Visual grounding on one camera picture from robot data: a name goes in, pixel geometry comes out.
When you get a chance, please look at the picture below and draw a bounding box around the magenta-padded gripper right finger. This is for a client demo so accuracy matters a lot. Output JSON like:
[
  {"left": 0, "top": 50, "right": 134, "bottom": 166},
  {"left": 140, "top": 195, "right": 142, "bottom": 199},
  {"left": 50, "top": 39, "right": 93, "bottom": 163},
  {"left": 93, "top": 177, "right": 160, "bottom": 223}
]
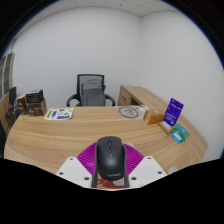
[{"left": 121, "top": 143, "right": 168, "bottom": 188}]

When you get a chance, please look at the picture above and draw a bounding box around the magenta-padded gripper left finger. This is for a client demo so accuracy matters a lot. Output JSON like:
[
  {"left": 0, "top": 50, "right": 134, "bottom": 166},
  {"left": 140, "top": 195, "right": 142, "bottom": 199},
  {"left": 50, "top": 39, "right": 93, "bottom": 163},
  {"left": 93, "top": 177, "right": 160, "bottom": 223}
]
[{"left": 55, "top": 142, "right": 101, "bottom": 190}]

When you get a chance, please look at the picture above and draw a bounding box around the black computer mouse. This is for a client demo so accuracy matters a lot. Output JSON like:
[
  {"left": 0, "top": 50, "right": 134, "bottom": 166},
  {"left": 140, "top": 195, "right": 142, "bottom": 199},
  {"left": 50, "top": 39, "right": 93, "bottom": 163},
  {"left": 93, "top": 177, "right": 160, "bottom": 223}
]
[{"left": 94, "top": 135, "right": 127, "bottom": 182}]

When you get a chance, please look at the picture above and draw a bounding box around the small tan box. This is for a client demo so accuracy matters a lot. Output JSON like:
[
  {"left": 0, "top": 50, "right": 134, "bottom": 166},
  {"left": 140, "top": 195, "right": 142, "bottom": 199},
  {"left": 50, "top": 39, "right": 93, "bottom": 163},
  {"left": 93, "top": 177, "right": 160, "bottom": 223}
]
[{"left": 157, "top": 120, "right": 174, "bottom": 135}]

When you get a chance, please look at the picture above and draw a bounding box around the orange-brown box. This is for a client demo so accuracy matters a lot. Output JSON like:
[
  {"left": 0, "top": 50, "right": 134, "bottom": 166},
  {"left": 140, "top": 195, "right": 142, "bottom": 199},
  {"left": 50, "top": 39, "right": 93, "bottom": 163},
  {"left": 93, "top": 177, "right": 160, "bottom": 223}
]
[{"left": 143, "top": 108, "right": 166, "bottom": 126}]

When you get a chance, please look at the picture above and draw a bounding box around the grey round disc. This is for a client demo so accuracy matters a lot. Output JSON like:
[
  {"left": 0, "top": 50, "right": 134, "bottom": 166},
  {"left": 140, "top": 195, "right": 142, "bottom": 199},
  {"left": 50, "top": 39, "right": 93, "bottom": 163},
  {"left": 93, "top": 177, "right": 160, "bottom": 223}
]
[{"left": 117, "top": 105, "right": 140, "bottom": 120}]

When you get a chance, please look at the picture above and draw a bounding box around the small blue box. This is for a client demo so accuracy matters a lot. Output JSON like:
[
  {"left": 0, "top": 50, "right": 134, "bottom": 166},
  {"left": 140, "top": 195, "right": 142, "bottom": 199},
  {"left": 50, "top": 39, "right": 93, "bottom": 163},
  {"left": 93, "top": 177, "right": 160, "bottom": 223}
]
[{"left": 171, "top": 131, "right": 184, "bottom": 144}]

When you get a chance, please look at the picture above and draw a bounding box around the white and green leaflet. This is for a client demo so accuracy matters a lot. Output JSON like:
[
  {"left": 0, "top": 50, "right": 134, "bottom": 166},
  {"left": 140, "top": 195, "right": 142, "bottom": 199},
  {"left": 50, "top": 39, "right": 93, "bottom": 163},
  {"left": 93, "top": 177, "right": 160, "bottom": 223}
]
[{"left": 43, "top": 107, "right": 75, "bottom": 121}]

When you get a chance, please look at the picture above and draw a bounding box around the green flat box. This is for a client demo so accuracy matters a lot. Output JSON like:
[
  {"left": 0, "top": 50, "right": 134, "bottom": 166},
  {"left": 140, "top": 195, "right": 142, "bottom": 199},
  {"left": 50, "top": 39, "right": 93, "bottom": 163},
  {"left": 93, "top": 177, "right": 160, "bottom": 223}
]
[{"left": 172, "top": 123, "right": 191, "bottom": 141}]

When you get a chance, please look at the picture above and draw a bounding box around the purple standing card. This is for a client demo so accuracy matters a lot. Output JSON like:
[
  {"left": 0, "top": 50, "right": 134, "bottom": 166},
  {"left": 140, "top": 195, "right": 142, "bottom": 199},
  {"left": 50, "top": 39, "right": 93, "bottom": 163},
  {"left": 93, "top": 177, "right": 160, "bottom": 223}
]
[{"left": 163, "top": 97, "right": 185, "bottom": 127}]

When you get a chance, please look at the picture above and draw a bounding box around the wooden side desk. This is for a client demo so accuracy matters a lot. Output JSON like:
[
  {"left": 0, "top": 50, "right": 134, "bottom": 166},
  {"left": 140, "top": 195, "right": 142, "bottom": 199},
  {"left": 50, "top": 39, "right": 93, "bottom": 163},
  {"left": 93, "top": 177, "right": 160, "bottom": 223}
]
[{"left": 117, "top": 84, "right": 171, "bottom": 113}]

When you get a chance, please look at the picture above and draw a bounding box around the black mesh office chair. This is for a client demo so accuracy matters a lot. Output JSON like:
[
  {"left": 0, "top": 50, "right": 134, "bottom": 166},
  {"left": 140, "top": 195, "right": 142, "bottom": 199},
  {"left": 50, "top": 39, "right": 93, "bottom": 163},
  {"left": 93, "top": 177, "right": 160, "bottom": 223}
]
[{"left": 65, "top": 73, "right": 117, "bottom": 108}]

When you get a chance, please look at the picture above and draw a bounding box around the dark brown box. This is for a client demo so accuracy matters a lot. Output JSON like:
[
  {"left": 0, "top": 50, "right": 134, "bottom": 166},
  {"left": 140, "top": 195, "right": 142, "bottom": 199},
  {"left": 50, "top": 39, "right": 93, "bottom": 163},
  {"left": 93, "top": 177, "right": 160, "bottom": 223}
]
[{"left": 25, "top": 88, "right": 48, "bottom": 117}]

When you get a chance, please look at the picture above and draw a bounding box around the small brown box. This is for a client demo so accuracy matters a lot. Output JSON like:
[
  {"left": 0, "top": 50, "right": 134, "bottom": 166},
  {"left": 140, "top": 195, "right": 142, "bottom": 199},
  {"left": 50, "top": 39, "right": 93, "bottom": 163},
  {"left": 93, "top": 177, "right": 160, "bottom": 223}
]
[{"left": 16, "top": 93, "right": 28, "bottom": 115}]

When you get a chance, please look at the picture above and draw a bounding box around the black leather sofa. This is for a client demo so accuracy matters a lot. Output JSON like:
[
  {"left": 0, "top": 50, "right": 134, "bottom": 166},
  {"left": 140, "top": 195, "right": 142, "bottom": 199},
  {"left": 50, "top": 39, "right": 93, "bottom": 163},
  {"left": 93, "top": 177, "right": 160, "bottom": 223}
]
[{"left": 0, "top": 124, "right": 7, "bottom": 158}]

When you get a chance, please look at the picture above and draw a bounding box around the small black visitor chair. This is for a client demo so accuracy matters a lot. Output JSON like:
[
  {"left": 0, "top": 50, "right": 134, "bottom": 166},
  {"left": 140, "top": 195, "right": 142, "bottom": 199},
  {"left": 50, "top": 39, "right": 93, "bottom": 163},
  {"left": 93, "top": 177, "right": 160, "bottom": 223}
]
[{"left": 4, "top": 86, "right": 19, "bottom": 129}]

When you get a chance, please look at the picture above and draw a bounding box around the wooden shelf unit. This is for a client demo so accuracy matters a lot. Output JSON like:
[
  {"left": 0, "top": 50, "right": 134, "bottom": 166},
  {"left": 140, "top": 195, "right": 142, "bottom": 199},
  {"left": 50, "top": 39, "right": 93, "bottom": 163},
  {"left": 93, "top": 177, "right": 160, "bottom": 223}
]
[{"left": 0, "top": 52, "right": 17, "bottom": 134}]

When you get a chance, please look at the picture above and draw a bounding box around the round cable grommet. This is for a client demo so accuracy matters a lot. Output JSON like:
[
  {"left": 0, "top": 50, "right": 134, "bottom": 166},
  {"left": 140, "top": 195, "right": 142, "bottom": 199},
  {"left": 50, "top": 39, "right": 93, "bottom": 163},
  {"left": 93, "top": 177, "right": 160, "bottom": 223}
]
[{"left": 168, "top": 165, "right": 179, "bottom": 175}]

